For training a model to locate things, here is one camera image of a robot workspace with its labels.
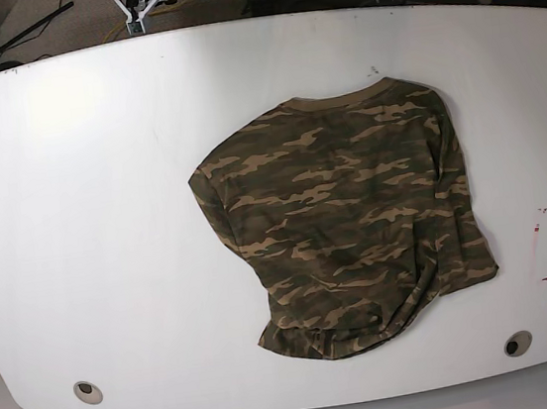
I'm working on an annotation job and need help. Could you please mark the camouflage T-shirt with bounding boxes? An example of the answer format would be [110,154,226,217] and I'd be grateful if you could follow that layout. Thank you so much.
[189,77,498,360]

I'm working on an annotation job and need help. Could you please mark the left table cable grommet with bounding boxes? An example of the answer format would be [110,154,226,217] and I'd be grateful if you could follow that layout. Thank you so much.
[73,381,104,405]

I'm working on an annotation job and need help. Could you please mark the table cable grommet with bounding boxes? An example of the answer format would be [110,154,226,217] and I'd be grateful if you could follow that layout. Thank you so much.
[73,381,104,405]
[503,330,533,358]

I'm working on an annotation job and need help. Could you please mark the right table cable grommet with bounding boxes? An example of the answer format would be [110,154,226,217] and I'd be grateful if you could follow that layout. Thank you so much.
[503,330,533,358]

